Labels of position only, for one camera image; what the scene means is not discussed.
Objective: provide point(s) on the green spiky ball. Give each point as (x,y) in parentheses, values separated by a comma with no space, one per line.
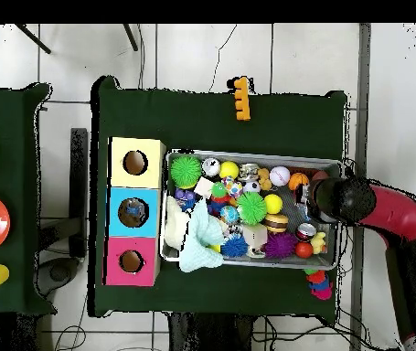
(185,172)
(251,208)

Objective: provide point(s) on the cream muslin cloth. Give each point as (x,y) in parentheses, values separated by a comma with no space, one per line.
(175,227)

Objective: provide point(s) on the mint green cloth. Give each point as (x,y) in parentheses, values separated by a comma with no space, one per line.
(204,241)

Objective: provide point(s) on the clear plastic packet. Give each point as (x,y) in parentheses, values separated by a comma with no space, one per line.
(134,213)

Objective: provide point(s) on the purple spiky toy with eyes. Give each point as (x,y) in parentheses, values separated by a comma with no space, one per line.
(281,245)

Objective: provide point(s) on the orange plastic comb toy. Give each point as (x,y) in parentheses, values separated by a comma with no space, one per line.
(243,99)

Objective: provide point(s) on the black can with silver top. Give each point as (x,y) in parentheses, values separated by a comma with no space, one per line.
(306,232)

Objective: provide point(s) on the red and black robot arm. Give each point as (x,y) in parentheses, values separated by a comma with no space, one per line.
(398,212)

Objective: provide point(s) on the wooden box with three holes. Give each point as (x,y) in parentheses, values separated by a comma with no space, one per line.
(153,180)

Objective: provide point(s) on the clear mesh bin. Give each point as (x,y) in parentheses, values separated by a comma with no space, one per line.
(185,257)

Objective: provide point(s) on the yellow smiley ball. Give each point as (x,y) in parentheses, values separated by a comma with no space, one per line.
(273,203)

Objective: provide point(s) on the dark green tablecloth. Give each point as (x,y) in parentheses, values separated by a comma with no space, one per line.
(17,146)
(193,124)

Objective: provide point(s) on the white baseball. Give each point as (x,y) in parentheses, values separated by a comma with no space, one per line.
(280,175)

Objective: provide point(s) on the small orange basketball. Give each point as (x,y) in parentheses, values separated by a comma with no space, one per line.
(297,179)

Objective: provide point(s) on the black tripod leg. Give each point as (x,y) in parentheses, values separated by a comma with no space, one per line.
(32,38)
(131,36)

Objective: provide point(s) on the grey floor strip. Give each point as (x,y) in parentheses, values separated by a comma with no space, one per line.
(364,110)

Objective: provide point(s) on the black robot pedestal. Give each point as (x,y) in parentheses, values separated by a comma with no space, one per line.
(207,336)

